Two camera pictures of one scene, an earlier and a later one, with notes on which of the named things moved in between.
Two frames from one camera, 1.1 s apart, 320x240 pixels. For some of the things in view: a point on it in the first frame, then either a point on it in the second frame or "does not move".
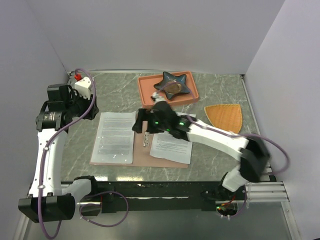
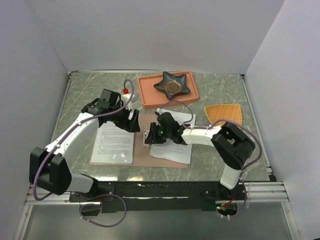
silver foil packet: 146,139 does not move
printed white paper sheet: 114,141 does not move
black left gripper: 88,102 to 131,125
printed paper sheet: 166,145 does not move
